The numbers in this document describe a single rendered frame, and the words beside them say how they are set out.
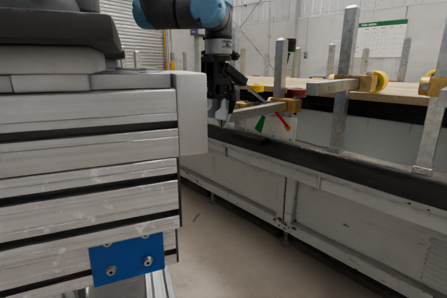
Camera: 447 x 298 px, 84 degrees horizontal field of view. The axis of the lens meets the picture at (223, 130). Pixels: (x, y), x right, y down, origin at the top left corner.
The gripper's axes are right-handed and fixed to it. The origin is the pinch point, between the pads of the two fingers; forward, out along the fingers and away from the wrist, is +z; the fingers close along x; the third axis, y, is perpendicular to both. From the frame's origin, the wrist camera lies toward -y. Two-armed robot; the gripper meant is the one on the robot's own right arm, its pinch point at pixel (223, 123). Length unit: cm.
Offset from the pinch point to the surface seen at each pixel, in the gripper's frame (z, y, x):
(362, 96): -6, -50, 23
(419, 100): -6, -50, 40
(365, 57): -22, -143, -6
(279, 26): -143, -705, -458
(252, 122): 7.3, -33.0, -15.6
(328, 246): 68, -55, 16
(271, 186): 51, -59, -21
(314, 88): -12.2, -5.0, 25.7
